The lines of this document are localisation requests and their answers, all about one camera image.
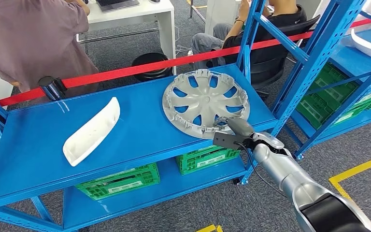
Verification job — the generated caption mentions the white cabinet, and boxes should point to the white cabinet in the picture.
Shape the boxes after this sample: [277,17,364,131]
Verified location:
[204,0,242,34]

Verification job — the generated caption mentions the blue metal shelf rack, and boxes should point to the blue metal shelf rack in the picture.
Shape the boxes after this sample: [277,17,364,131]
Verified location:
[283,9,371,160]
[0,0,367,232]

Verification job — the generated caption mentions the black round stool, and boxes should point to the black round stool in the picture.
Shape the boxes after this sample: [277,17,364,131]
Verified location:
[131,52,173,82]

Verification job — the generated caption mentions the white desk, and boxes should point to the white desk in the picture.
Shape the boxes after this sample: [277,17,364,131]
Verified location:
[76,0,177,76]

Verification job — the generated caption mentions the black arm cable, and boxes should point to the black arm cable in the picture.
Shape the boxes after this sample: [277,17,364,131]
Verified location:
[235,142,289,199]

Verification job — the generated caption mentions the red barrier belt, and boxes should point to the red barrier belt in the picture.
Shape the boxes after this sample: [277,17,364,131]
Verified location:
[0,13,371,107]

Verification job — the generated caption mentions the yellow floor tape square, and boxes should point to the yellow floor tape square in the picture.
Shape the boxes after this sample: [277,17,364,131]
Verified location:
[328,155,371,232]
[196,224,224,232]

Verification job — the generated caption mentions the silver plastic wheel hubcap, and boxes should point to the silver plastic wheel hubcap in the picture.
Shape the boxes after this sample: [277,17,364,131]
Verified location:
[162,69,251,140]

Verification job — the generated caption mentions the black office chair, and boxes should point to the black office chair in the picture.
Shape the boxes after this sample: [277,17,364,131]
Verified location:
[206,14,321,97]

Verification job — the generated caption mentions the chrome black stanchion post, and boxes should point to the chrome black stanchion post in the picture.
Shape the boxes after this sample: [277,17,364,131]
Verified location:
[37,76,68,102]

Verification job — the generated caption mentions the grey laptop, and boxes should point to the grey laptop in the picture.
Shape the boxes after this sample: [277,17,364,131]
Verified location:
[96,0,141,13]

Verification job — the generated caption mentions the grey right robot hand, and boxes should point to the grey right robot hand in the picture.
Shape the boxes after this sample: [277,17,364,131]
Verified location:
[214,116,256,139]

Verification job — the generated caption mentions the white curved plastic part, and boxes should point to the white curved plastic part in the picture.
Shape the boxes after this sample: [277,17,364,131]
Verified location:
[351,28,371,62]
[62,96,121,167]

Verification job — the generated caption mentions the person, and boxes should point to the person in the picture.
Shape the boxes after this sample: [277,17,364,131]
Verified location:
[0,0,99,97]
[191,0,308,70]

